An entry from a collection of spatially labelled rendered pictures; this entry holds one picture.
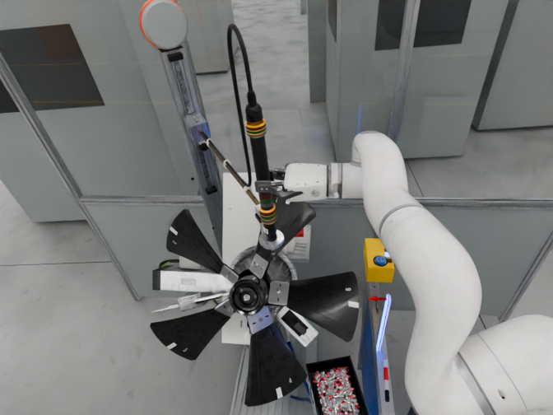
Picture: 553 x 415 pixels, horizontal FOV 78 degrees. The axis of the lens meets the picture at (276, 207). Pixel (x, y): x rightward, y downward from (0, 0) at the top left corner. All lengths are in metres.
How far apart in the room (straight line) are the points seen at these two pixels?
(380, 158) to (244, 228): 0.80
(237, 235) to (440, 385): 1.02
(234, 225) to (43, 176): 2.50
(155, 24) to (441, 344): 1.22
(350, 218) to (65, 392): 2.05
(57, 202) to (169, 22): 2.70
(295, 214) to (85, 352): 2.07
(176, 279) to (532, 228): 1.72
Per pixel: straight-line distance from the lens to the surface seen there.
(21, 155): 3.59
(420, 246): 0.48
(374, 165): 0.69
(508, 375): 0.54
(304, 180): 0.79
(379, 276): 1.43
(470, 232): 2.05
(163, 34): 1.37
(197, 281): 1.34
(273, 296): 1.15
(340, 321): 1.14
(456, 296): 0.48
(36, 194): 3.83
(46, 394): 2.82
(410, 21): 1.44
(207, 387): 2.38
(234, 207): 1.39
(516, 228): 2.11
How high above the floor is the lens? 2.13
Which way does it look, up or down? 40 degrees down
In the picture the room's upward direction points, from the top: 7 degrees counter-clockwise
